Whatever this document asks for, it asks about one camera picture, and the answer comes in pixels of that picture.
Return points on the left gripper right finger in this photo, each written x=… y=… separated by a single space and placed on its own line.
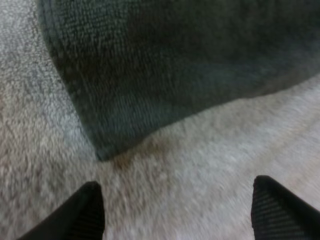
x=277 y=217

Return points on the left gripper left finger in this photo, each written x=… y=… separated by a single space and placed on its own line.
x=77 y=220

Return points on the dark grey-green towel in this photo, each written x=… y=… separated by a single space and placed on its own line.
x=160 y=67

